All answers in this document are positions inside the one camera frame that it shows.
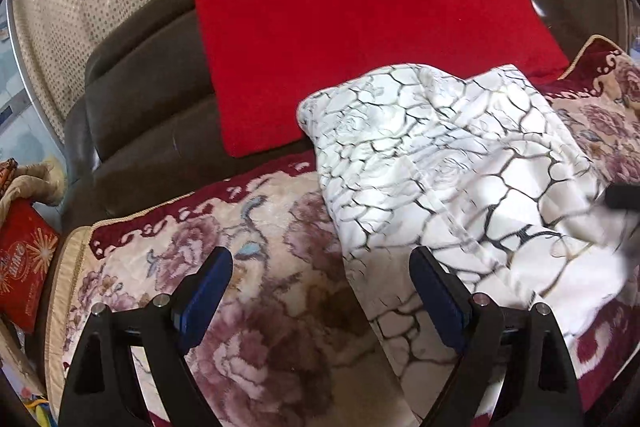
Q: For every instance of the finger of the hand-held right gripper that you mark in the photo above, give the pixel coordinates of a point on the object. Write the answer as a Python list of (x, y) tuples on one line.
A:
[(625, 197)]

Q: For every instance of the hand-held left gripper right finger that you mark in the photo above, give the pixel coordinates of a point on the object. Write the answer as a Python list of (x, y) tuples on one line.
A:
[(442, 302)]

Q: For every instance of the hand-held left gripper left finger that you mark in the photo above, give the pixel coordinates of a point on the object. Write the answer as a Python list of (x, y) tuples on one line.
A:
[(202, 299)]

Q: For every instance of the white crackle-patterned garment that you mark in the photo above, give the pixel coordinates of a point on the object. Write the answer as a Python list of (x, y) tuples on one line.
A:
[(450, 167)]

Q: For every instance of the floral plush blanket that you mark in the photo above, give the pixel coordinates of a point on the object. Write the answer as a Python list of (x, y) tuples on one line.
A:
[(260, 307)]

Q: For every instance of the red printed box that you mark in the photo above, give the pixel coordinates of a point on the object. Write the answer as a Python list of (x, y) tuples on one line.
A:
[(22, 267)]

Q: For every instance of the blue and yellow toy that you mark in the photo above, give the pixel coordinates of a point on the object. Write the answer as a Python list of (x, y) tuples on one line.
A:
[(40, 409)]

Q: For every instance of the beige plush armrest cover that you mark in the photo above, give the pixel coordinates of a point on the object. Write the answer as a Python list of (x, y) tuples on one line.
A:
[(42, 184)]

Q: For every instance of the brown leather sofa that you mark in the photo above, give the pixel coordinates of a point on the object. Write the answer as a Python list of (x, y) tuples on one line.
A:
[(150, 107)]

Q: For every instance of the orange patterned cloth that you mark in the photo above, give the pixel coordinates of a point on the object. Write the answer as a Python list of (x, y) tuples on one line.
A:
[(6, 177)]

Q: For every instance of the red cloth cover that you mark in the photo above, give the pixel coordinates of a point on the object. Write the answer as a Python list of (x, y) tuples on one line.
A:
[(350, 42)]

